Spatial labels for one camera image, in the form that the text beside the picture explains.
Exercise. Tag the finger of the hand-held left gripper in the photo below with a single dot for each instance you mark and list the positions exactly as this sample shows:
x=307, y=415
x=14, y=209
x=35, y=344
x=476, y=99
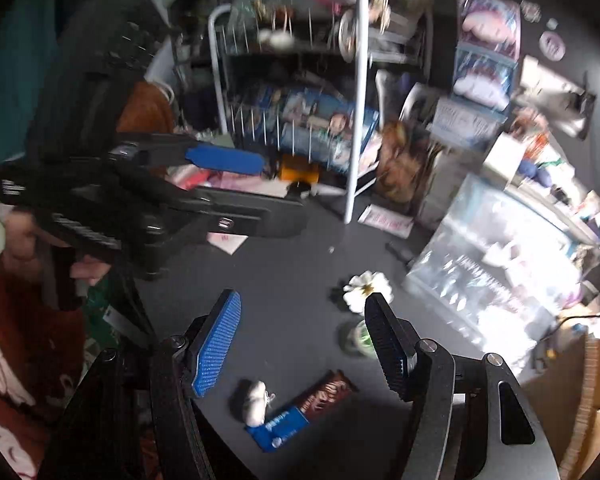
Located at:
x=252, y=217
x=227, y=158

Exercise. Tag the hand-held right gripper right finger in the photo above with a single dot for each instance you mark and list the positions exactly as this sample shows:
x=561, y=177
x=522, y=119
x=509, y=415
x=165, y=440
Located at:
x=391, y=360

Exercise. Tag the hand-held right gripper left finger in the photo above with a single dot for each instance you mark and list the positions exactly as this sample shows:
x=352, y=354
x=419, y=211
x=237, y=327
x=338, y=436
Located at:
x=215, y=345

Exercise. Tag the person's left hand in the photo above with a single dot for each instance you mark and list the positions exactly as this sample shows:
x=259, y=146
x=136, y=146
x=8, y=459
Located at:
x=22, y=242

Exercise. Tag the pink card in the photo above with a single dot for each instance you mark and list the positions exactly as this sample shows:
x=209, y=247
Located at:
x=227, y=242

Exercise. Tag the green tape roll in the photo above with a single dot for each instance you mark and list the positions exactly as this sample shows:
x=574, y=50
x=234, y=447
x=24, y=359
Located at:
x=356, y=338

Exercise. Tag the small white figurine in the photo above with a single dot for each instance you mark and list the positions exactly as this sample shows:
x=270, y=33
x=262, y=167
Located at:
x=252, y=400

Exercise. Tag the orange box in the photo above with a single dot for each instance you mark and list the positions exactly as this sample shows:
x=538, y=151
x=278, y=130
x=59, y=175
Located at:
x=300, y=169

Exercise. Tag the white artificial flower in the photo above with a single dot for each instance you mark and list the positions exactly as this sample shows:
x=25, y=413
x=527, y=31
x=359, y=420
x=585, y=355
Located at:
x=367, y=291

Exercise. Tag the teal cloth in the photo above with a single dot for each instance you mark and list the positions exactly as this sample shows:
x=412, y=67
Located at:
x=15, y=65

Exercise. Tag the brown and blue chocolate bar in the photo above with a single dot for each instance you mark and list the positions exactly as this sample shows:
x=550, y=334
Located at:
x=302, y=407

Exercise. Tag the blue printed box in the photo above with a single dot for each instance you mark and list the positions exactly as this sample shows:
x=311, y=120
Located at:
x=325, y=127

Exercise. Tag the pink printed paper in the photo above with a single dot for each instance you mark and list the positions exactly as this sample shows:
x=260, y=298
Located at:
x=386, y=221

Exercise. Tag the clear plastic storage box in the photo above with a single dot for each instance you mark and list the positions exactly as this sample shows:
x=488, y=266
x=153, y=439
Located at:
x=490, y=270

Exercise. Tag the brown plush toy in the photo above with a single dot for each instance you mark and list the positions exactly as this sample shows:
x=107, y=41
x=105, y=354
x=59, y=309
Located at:
x=399, y=160

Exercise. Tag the cardboard box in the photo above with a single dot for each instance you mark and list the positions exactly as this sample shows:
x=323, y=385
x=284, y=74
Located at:
x=575, y=400

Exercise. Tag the red printed cloth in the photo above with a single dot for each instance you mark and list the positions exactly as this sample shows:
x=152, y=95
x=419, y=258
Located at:
x=15, y=360

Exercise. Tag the pale blue printed packet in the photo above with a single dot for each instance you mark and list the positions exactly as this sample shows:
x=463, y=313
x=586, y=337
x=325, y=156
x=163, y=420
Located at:
x=467, y=120

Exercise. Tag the blue packet with pink print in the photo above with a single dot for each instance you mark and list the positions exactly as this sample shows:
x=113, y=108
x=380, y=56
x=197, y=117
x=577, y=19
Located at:
x=482, y=79
x=489, y=22

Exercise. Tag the round purple badge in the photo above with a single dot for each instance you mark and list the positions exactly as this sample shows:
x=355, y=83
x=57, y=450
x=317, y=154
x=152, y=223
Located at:
x=552, y=45

